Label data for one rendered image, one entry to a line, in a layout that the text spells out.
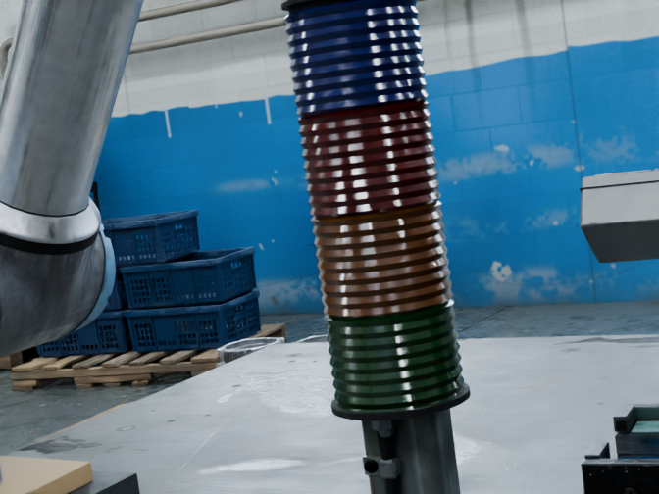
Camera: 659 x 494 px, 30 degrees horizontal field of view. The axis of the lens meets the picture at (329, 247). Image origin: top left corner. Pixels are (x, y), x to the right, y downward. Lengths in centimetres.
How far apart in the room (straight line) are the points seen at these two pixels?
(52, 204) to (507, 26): 562
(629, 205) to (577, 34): 560
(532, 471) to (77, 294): 51
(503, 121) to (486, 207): 49
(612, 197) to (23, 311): 60
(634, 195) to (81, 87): 53
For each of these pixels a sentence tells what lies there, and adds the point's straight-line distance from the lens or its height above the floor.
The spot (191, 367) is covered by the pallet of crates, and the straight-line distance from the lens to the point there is 594.
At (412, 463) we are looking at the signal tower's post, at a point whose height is 100.
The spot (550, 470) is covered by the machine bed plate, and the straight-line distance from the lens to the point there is 122.
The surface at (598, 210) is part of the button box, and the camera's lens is 106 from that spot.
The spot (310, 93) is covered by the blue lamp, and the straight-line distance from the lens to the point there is 54.
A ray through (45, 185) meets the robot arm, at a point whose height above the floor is 113.
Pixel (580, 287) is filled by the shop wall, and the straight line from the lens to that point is 676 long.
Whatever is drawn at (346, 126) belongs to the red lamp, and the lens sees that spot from 53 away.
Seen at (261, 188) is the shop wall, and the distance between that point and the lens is 758.
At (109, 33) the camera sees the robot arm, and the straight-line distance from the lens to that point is 120.
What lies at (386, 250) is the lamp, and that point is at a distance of 53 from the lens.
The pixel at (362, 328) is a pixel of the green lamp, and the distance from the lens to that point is 54.
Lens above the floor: 116
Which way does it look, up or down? 6 degrees down
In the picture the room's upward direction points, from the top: 8 degrees counter-clockwise
